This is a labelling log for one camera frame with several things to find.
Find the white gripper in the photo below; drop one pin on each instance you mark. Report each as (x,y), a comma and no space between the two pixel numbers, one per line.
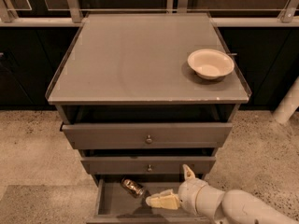
(188,194)

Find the orange soda can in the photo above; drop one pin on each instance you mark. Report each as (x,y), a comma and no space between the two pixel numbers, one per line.
(135,189)

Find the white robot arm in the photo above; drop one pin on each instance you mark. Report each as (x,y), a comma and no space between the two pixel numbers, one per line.
(236,207)

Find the middle grey drawer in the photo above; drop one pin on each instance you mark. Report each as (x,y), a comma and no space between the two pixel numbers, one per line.
(138,165)

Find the grey drawer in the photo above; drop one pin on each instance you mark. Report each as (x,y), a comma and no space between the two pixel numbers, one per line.
(138,165)
(133,135)
(115,205)

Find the top drawer metal knob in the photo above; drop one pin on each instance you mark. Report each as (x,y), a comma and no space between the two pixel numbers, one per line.
(148,139)

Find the bottom grey drawer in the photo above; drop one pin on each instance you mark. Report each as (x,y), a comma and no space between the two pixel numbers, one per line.
(115,205)

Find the grey drawer cabinet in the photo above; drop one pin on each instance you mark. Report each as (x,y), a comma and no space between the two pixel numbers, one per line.
(132,68)

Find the top grey drawer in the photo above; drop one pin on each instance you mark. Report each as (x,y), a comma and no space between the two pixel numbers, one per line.
(133,135)

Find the white paper bowl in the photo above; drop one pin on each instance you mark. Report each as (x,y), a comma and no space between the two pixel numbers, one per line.
(210,64)

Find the white pipe post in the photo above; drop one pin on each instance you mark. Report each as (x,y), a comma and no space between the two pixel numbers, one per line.
(288,105)

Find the metal railing frame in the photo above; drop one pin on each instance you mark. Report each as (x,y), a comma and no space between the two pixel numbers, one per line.
(223,13)

